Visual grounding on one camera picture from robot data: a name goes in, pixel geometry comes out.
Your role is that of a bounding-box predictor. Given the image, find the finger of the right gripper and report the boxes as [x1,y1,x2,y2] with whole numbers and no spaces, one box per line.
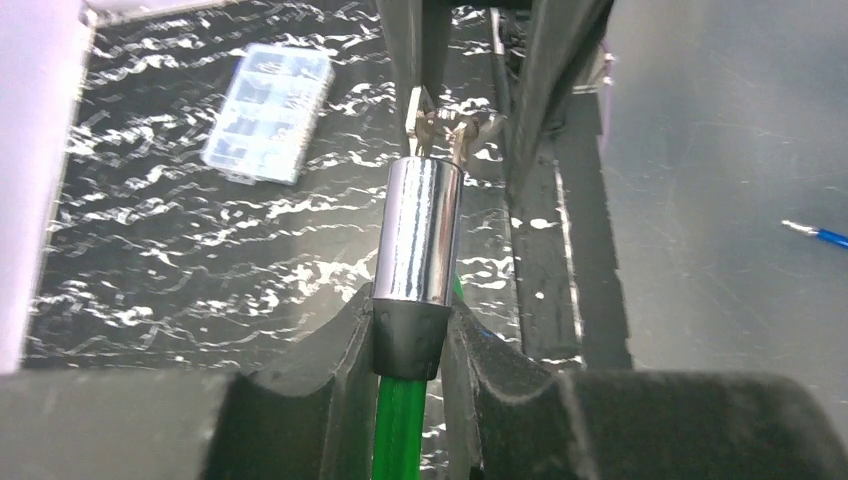
[504,0,613,199]
[376,0,452,156]

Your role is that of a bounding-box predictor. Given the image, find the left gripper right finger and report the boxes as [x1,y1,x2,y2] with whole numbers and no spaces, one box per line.
[442,303,847,479]

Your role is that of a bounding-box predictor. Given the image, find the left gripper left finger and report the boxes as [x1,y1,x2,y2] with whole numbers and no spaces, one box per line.
[1,285,377,479]

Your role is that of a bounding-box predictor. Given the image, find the green cable lock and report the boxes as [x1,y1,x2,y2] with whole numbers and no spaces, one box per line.
[372,157,463,479]

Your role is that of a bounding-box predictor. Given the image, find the clear plastic parts box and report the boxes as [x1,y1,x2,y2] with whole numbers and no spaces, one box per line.
[201,43,334,185]

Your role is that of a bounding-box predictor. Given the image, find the blue red wires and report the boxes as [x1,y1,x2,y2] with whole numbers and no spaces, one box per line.
[780,218,848,252]

